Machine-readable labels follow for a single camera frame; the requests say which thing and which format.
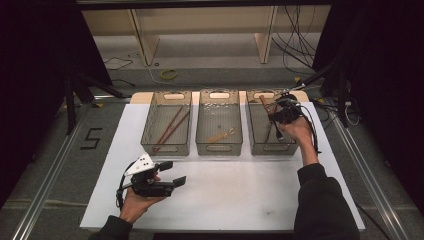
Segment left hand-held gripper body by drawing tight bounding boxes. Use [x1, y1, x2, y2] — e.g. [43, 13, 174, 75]
[123, 152, 174, 198]

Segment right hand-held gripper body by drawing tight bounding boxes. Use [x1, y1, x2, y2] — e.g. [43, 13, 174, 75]
[268, 91, 304, 125]

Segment wooden-handled knife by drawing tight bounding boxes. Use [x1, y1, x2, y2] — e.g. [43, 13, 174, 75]
[259, 95, 272, 116]

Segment smoky transparent plastic bin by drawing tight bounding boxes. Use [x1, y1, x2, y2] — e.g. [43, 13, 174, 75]
[245, 89, 302, 157]
[195, 89, 244, 157]
[140, 90, 193, 157]

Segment person's right hand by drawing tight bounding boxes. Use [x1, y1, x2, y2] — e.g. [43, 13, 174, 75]
[279, 115, 315, 148]

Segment person's left hand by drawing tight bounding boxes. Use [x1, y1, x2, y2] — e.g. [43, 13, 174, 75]
[119, 187, 167, 225]

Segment white table cover sheet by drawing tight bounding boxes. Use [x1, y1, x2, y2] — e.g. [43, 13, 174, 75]
[79, 101, 366, 232]

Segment black metal stand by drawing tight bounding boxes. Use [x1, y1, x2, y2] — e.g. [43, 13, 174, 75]
[289, 59, 351, 128]

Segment yellow tape roll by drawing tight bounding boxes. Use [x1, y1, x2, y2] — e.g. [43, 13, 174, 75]
[160, 68, 179, 81]

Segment black curtain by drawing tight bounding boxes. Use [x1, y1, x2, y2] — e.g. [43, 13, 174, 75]
[0, 0, 113, 209]
[312, 0, 424, 216]

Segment black tripod stand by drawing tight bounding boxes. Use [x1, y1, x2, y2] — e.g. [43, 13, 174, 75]
[64, 71, 132, 135]

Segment light wooden bench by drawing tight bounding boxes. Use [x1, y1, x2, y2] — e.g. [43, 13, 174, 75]
[81, 4, 333, 67]

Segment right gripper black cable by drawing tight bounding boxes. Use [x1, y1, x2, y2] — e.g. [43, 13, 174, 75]
[295, 104, 322, 155]

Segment bundle of black cables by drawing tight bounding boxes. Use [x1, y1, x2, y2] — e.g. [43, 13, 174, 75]
[271, 4, 318, 77]

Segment white floor cable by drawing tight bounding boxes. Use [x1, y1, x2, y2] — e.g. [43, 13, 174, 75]
[144, 63, 201, 90]

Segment aluminium floor rail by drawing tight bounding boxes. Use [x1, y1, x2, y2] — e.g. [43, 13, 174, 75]
[328, 109, 412, 240]
[11, 96, 96, 240]

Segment thin black floor cable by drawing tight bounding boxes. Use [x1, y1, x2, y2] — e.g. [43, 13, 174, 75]
[102, 56, 135, 71]

